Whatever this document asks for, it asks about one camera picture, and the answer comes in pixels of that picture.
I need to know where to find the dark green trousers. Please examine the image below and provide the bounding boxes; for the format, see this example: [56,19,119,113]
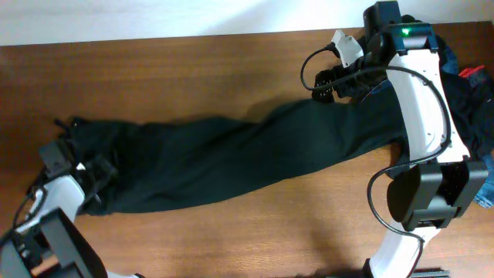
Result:
[64,90,406,215]

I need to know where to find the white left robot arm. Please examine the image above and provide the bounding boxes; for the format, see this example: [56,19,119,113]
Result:
[1,139,127,278]

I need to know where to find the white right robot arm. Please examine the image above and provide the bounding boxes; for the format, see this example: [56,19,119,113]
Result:
[311,1,488,277]

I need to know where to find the red cloth piece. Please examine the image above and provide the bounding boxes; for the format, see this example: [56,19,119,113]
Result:
[458,65,485,78]

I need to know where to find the dark navy garment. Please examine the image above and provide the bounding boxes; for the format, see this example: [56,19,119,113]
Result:
[372,38,493,163]

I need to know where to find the blue denim jeans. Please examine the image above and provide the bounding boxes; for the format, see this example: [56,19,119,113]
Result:
[387,38,493,216]

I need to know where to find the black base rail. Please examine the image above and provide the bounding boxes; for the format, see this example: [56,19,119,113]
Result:
[410,269,451,278]

